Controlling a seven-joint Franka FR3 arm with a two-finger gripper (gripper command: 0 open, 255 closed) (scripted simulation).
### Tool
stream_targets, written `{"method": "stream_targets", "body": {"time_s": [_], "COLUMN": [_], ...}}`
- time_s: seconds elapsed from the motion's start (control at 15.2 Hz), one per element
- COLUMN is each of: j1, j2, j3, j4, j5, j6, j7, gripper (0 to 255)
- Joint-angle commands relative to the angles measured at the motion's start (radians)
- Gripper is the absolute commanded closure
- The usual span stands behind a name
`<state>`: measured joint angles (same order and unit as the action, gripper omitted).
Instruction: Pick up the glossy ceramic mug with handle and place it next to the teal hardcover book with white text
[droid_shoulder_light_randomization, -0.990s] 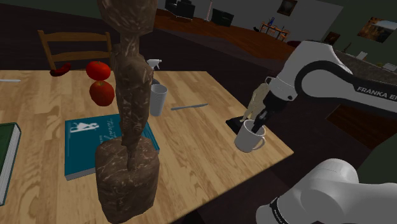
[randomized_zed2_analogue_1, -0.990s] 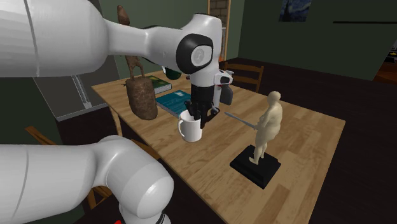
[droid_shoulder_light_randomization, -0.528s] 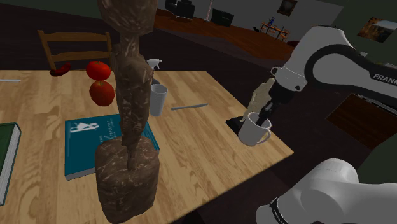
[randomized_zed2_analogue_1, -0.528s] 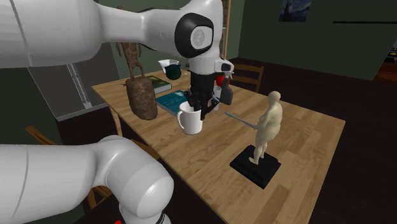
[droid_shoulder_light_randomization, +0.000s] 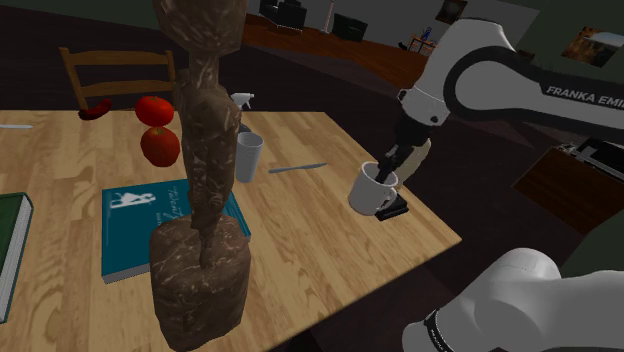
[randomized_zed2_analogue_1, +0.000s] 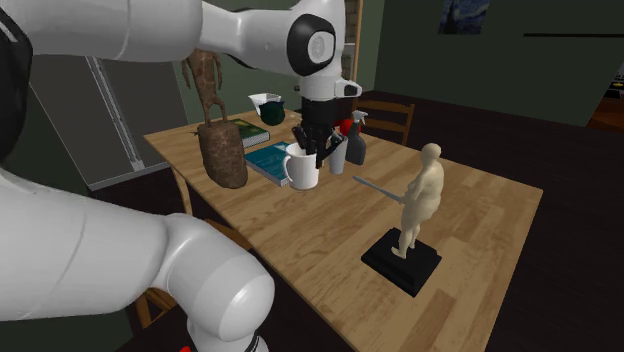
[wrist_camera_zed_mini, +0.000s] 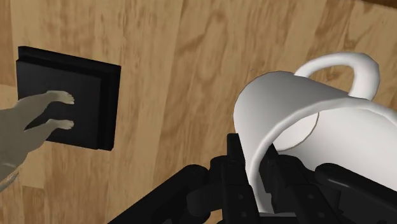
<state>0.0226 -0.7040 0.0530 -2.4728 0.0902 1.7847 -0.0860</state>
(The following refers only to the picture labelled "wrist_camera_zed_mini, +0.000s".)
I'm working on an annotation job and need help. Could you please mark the white mug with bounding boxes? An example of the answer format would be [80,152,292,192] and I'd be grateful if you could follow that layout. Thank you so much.
[233,52,397,215]

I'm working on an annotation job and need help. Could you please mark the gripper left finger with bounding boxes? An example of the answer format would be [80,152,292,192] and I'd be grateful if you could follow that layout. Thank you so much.
[108,132,261,224]

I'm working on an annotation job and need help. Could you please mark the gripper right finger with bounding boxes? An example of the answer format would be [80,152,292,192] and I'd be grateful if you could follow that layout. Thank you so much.
[260,143,397,224]

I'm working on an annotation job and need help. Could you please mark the grey animal figure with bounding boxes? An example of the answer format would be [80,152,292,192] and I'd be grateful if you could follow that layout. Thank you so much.
[0,90,76,193]

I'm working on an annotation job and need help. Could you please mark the black square box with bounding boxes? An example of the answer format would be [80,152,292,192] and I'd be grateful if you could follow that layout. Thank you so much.
[16,45,122,152]

